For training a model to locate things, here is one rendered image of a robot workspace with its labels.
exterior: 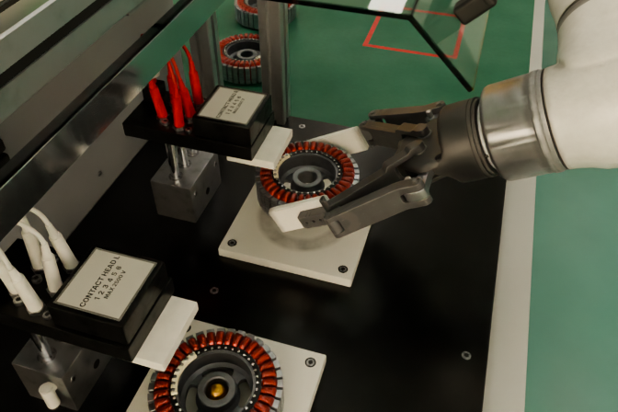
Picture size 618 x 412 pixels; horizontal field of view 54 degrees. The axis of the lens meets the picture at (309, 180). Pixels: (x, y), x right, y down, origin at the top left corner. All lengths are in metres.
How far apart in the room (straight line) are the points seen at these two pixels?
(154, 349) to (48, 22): 0.24
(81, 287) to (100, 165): 0.31
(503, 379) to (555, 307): 1.08
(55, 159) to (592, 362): 1.41
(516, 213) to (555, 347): 0.87
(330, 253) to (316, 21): 0.60
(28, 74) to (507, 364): 0.49
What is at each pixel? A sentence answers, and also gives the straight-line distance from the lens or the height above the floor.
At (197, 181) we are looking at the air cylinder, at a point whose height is 0.82.
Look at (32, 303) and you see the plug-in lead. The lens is 0.50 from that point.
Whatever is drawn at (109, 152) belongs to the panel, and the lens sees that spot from 0.78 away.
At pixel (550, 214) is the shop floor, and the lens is 1.95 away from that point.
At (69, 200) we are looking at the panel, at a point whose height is 0.81.
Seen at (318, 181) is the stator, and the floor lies 0.84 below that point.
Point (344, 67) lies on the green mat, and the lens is 1.03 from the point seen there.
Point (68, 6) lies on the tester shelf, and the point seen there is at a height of 1.10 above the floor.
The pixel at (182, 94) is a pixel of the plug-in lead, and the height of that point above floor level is 0.93.
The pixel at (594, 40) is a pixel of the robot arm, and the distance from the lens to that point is 0.54.
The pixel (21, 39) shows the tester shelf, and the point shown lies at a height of 1.11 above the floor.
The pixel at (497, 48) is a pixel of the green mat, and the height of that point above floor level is 0.75.
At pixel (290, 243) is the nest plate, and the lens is 0.68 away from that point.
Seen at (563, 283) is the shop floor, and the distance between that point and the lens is 1.78.
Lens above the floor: 1.28
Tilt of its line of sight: 42 degrees down
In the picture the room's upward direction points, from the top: straight up
